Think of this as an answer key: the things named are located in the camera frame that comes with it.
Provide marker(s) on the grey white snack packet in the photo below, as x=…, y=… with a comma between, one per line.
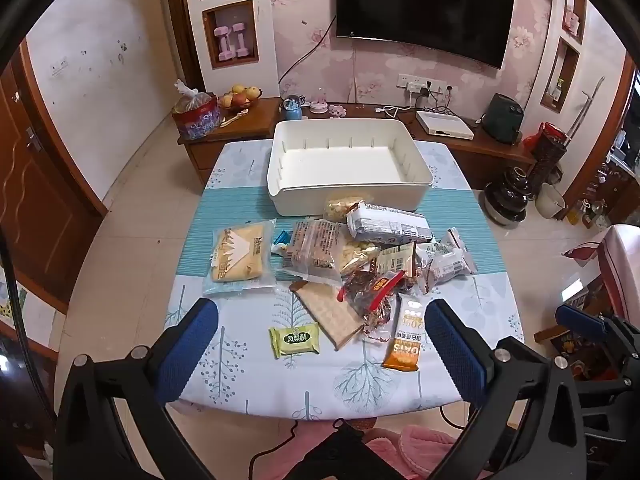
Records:
x=425, y=265
x=452, y=260

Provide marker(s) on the pink dumbbell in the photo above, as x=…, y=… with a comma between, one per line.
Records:
x=239, y=39
x=222, y=42

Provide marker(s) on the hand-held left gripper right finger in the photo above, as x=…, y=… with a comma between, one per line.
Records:
x=457, y=355

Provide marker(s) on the toast bread packet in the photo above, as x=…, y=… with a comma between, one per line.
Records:
x=237, y=257

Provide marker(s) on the small pink toy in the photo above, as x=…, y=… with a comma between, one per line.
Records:
x=337, y=109

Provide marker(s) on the wooden door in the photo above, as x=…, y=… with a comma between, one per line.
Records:
x=35, y=185

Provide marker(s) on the orange oat bar packet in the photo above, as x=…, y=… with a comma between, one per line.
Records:
x=406, y=335

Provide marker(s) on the white set-top box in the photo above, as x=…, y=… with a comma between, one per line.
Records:
x=445, y=124

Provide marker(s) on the small green cake packet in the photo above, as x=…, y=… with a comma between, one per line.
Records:
x=295, y=341

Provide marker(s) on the black ceramic urn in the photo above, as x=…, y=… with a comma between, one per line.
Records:
x=510, y=195

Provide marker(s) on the tree print tablecloth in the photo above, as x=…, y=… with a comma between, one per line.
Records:
x=250, y=370

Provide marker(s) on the white wall power sockets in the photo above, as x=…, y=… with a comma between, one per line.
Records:
x=425, y=82

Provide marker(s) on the clear bag yellow puffs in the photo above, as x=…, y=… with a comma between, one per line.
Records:
x=337, y=208

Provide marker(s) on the pink striped cloth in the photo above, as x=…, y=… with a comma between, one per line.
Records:
x=617, y=265

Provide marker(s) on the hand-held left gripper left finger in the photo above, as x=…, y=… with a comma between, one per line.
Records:
x=187, y=352

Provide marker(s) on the brown wafer packet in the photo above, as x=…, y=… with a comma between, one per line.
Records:
x=327, y=315

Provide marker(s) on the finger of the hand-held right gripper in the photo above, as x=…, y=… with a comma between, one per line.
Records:
x=580, y=321
x=610, y=400

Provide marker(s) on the small blue jar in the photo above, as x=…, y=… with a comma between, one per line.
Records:
x=291, y=107

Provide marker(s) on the blue white biscuit packet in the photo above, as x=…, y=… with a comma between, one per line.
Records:
x=387, y=225

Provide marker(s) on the white plastic storage bin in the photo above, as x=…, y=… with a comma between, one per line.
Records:
x=350, y=160

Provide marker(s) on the plastic bag with red tin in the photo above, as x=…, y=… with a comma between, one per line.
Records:
x=197, y=115

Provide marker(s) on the metal rod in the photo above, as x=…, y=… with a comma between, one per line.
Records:
x=582, y=110

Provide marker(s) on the small pink white ornament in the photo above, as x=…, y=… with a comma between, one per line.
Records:
x=318, y=106

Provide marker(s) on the clear cracker packet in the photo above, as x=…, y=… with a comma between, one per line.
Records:
x=312, y=247

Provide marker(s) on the dark green appliance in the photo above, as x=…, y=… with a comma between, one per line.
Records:
x=502, y=117

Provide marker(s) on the pink fleece garment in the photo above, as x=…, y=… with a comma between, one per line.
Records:
x=430, y=447

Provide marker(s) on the wooden television cabinet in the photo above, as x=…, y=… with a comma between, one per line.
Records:
x=240, y=130

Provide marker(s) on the small blue snack packet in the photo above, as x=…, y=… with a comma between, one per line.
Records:
x=281, y=240

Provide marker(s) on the white pot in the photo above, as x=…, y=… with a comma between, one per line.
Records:
x=550, y=202

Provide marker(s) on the beige packet red edges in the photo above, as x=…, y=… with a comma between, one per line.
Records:
x=395, y=260

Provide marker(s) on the fruit bowl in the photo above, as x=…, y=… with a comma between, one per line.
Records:
x=240, y=97

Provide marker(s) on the black television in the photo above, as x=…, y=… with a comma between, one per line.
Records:
x=425, y=5

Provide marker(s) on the red label nut bar packet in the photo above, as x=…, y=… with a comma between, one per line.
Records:
x=375, y=287

